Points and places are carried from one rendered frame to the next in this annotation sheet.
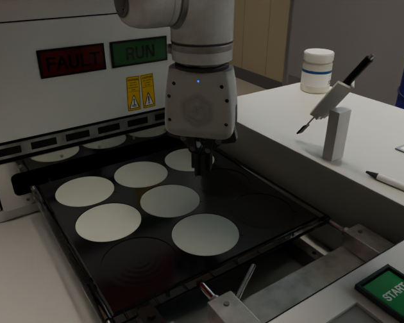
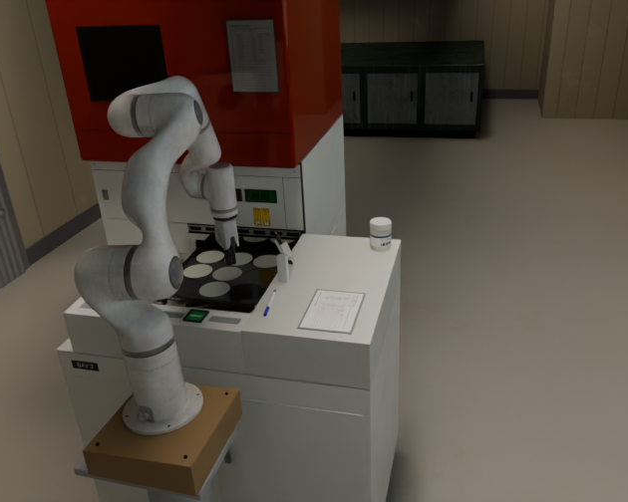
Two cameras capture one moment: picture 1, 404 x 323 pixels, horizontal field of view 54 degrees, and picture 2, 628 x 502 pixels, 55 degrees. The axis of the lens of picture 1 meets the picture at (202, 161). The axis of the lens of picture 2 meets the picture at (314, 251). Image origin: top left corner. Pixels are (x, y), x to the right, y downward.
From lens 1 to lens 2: 1.67 m
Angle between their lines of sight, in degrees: 44
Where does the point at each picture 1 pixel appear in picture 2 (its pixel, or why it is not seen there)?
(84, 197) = (205, 259)
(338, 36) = not seen: outside the picture
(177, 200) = (228, 274)
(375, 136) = (326, 282)
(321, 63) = (374, 229)
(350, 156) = (291, 283)
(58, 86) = not seen: hidden behind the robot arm
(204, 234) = (213, 289)
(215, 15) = (214, 199)
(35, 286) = not seen: hidden behind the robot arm
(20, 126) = (201, 218)
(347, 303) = (182, 312)
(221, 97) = (221, 231)
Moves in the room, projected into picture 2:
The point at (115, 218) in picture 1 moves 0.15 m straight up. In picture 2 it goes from (200, 271) to (194, 231)
